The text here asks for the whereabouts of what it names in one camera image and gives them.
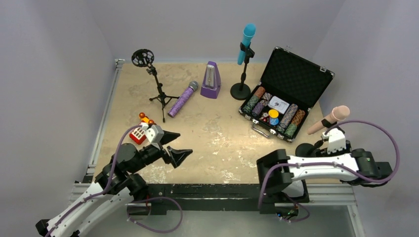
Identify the black round-base stand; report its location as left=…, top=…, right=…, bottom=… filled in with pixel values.
left=230, top=42, right=254, bottom=101
left=295, top=123, right=346, bottom=157

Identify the pink microphone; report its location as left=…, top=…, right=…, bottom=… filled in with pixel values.
left=307, top=105, right=350, bottom=135

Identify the purple glitter microphone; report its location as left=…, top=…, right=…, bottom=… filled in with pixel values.
left=168, top=80, right=199, bottom=118

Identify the black tripod shock-mount stand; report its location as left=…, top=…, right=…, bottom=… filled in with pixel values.
left=131, top=49, right=179, bottom=123

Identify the black round-base stand front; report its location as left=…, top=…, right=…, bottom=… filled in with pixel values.
left=230, top=42, right=254, bottom=101

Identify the blue microphone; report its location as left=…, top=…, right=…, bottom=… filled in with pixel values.
left=237, top=23, right=256, bottom=65

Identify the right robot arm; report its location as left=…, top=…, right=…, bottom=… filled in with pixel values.
left=256, top=142, right=400, bottom=210

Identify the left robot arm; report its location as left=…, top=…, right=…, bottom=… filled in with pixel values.
left=36, top=131, right=193, bottom=237

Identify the red yellow toy truck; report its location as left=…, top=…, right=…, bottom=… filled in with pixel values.
left=129, top=112, right=155, bottom=145

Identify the black poker chip case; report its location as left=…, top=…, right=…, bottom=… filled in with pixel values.
left=239, top=47, right=335, bottom=143

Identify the purple metronome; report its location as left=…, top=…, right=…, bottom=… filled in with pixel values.
left=200, top=61, right=221, bottom=99

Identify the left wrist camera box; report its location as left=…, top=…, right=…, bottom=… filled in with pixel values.
left=140, top=122, right=164, bottom=144

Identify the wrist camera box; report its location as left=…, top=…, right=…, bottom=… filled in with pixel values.
left=327, top=128, right=346, bottom=154
left=140, top=122, right=164, bottom=144

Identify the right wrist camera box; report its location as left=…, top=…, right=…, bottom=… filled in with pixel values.
left=327, top=128, right=346, bottom=154

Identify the black aluminium base frame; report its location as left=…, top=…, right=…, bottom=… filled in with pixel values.
left=82, top=175, right=312, bottom=217

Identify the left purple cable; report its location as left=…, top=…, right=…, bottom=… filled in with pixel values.
left=42, top=124, right=183, bottom=237

